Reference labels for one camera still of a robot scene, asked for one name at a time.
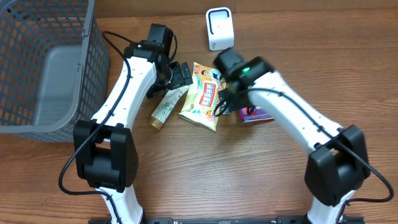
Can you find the purple red sachet pack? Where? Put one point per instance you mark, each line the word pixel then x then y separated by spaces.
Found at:
pixel 248 115

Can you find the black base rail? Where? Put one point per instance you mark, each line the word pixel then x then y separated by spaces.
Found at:
pixel 278 220

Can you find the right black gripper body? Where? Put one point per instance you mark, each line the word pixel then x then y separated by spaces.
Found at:
pixel 236 99

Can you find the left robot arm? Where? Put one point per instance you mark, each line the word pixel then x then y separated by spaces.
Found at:
pixel 105 153

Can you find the grey plastic mesh basket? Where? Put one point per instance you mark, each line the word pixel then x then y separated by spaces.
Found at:
pixel 54 67

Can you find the beige snack bag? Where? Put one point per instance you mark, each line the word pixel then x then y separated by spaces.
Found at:
pixel 202 96

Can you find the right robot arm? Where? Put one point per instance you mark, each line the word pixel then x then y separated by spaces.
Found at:
pixel 337 158

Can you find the white barcode scanner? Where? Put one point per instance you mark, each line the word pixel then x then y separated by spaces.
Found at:
pixel 219 24

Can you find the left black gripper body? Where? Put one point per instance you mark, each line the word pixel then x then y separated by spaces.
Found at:
pixel 175 78

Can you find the white gold-capped cream tube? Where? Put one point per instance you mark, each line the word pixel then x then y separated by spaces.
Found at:
pixel 166 106

